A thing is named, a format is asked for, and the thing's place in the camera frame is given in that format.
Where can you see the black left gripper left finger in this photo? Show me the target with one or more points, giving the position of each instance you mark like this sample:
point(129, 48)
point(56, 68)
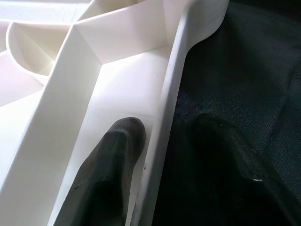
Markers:
point(110, 179)

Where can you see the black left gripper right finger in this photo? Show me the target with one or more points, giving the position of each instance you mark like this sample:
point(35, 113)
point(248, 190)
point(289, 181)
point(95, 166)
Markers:
point(230, 183)

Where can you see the white plastic children table top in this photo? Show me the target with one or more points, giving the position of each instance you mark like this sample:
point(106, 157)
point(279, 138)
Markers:
point(70, 94)

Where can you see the black cloth table cover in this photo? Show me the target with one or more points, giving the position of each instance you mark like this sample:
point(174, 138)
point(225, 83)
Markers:
point(247, 82)

